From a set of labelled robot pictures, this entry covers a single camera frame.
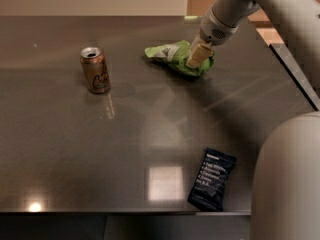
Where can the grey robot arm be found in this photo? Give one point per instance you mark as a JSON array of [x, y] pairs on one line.
[[285, 202]]

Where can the green rice chip bag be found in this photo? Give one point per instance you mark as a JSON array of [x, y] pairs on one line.
[[175, 57]]

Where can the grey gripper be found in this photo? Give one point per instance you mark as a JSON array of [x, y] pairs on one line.
[[213, 31]]

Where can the orange soda can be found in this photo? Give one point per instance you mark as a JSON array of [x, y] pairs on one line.
[[95, 69]]

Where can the blue rxbar blueberry bar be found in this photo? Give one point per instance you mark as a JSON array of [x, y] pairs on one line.
[[207, 193]]

